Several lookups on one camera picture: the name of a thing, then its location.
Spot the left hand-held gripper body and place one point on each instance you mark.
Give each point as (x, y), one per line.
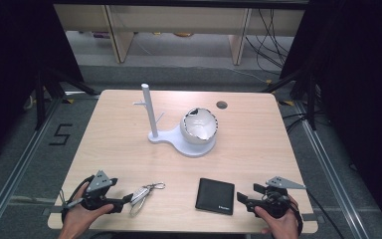
(98, 181)

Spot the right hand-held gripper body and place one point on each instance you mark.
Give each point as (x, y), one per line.
(278, 202)

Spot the yellow tape piece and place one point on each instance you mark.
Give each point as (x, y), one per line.
(269, 81)
(68, 101)
(288, 103)

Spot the black leather wallet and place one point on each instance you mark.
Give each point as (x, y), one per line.
(215, 196)

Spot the person's right hand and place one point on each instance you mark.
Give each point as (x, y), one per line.
(283, 227)

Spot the person's left hand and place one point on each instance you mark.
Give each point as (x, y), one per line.
(79, 219)

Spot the black curtain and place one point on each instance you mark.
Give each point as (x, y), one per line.
(361, 99)
(20, 66)

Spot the white stand with hook pole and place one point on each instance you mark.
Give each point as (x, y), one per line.
(192, 151)

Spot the aluminium floor rail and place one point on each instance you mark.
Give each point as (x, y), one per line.
(16, 172)
(331, 179)

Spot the white bowl with dark rim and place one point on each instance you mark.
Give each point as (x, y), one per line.
(199, 127)

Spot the black metal stand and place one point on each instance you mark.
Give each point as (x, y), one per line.
(40, 99)
(311, 99)

